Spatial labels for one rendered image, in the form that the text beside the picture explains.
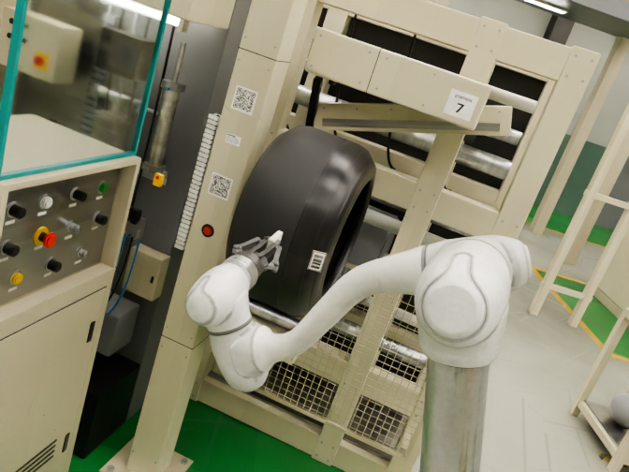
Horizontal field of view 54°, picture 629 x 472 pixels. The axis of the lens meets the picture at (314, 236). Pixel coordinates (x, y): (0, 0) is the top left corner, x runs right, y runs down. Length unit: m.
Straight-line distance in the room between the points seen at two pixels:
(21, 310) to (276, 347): 0.72
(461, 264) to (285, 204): 0.89
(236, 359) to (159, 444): 1.18
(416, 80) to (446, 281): 1.26
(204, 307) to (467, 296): 0.59
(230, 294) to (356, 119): 1.12
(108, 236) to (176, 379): 0.62
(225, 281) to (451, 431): 0.57
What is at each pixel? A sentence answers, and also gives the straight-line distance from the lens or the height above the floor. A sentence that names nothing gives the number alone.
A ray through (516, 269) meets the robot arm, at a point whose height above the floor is 1.52.
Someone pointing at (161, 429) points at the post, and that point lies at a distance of 2.47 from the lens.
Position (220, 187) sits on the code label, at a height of 1.22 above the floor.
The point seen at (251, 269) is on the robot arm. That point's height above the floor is 1.24.
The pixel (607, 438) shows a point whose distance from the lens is 4.18.
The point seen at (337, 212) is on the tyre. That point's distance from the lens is 1.75.
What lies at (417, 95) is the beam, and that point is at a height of 1.68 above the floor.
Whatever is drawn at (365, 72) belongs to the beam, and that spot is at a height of 1.70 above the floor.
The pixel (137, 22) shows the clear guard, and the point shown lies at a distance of 1.75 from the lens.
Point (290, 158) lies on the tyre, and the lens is 1.80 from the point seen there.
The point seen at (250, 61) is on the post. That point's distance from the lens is 1.95.
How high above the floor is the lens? 1.79
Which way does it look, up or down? 18 degrees down
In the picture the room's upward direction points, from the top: 19 degrees clockwise
